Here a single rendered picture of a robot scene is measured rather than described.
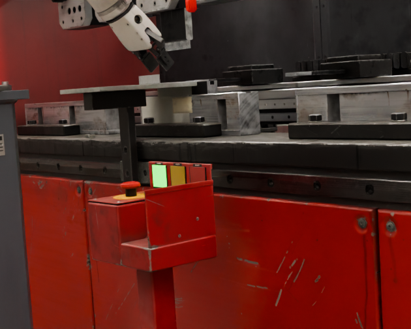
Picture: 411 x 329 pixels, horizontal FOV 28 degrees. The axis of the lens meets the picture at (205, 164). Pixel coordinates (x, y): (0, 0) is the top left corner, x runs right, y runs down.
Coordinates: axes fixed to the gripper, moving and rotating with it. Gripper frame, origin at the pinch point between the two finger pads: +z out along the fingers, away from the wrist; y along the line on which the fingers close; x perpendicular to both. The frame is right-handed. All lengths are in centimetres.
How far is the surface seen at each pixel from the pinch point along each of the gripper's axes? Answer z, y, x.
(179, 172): 6.5, -29.5, 28.1
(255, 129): 18.0, -23.9, 4.4
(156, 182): 8.2, -21.6, 29.9
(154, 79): 1.2, -2.3, 4.8
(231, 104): 10.7, -21.3, 3.9
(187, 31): -1.2, -4.0, -9.2
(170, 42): 0.1, 2.8, -7.8
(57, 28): 1, 86, -26
